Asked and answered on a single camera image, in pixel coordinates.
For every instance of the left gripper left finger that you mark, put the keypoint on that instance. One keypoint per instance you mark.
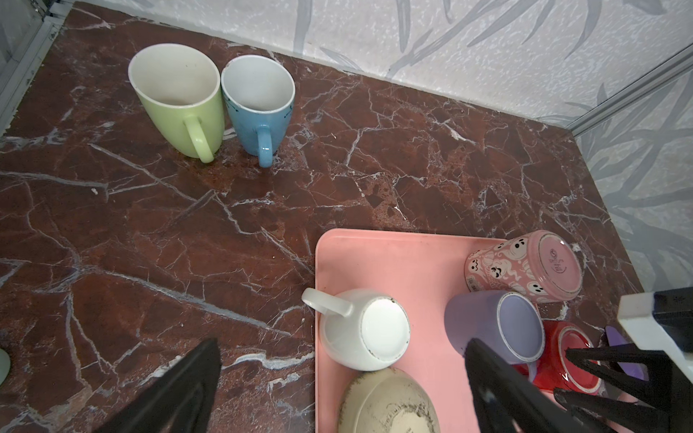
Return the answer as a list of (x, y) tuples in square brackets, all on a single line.
[(181, 400)]

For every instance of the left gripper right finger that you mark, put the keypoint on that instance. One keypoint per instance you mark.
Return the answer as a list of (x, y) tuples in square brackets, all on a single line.
[(504, 401)]

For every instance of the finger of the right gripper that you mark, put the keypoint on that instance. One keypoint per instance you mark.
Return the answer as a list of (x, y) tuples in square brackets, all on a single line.
[(597, 361), (590, 410)]

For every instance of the light green ceramic mug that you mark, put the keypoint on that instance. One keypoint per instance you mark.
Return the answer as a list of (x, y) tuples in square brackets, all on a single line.
[(180, 90)]

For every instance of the blue polka dot mug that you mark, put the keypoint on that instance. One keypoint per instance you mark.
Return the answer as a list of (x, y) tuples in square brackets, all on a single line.
[(259, 94)]

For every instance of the lavender ceramic mug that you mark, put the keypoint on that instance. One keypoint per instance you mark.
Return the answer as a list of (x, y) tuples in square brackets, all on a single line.
[(506, 322)]

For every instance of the cream speckled squat mug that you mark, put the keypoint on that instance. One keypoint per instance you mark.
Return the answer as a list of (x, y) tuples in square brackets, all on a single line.
[(387, 400)]

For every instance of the pink ghost pattern mug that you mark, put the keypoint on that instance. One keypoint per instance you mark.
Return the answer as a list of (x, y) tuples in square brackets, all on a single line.
[(541, 266)]

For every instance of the white ceramic mug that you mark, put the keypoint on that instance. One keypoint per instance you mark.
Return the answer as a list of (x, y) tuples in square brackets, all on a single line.
[(361, 329)]

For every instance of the pink plastic tray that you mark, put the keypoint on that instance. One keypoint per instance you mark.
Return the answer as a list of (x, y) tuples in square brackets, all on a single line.
[(423, 273)]

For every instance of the pale green soap-shaped object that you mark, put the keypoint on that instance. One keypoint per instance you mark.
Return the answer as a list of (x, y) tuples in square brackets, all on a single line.
[(5, 365)]

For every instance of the red mug black handle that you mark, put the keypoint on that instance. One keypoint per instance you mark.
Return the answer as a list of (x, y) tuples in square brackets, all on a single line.
[(554, 370)]

